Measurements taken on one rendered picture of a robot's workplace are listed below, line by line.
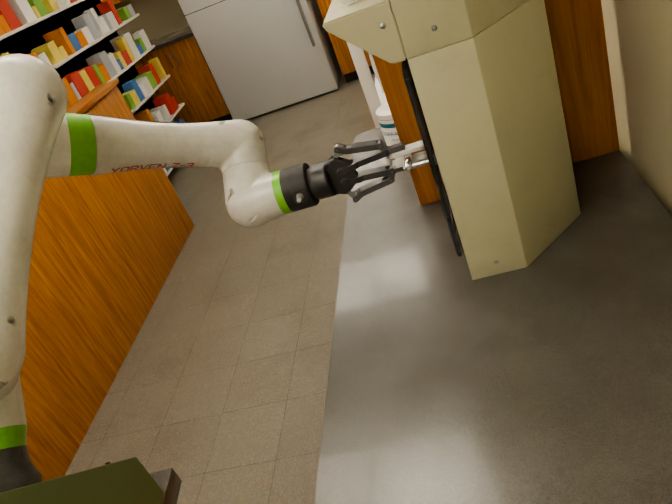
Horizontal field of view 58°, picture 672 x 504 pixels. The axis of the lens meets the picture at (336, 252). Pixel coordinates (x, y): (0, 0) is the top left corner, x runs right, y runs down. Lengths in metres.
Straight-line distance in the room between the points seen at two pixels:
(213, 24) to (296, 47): 0.81
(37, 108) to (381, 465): 0.75
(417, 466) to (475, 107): 0.60
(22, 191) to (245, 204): 0.46
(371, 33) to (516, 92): 0.29
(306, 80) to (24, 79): 5.29
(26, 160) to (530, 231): 0.89
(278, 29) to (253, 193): 4.92
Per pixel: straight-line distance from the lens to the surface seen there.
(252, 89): 6.34
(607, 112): 1.57
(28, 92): 1.03
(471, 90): 1.09
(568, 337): 1.10
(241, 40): 6.22
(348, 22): 1.05
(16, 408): 1.06
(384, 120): 1.84
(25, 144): 1.00
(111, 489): 1.04
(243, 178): 1.28
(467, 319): 1.18
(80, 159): 1.20
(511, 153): 1.16
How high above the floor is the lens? 1.69
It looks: 29 degrees down
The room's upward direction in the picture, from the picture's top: 23 degrees counter-clockwise
